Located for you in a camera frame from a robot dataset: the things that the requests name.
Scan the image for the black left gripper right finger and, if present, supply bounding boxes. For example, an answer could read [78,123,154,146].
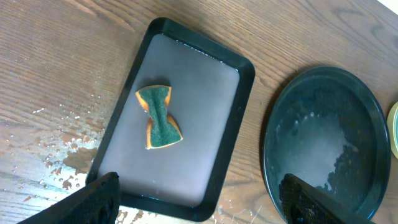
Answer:
[279,174,372,224]

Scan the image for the black rectangular water tray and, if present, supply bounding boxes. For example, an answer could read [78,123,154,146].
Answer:
[86,17,255,222]

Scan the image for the yellow plate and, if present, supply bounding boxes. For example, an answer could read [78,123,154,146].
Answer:
[387,102,398,158]

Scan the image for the round black tray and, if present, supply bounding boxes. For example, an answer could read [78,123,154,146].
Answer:
[262,67,391,219]

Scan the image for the orange green sponge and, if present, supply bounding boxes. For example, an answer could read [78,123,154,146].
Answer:
[135,85,183,149]

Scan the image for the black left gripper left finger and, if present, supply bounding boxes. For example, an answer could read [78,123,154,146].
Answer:
[19,172,121,224]

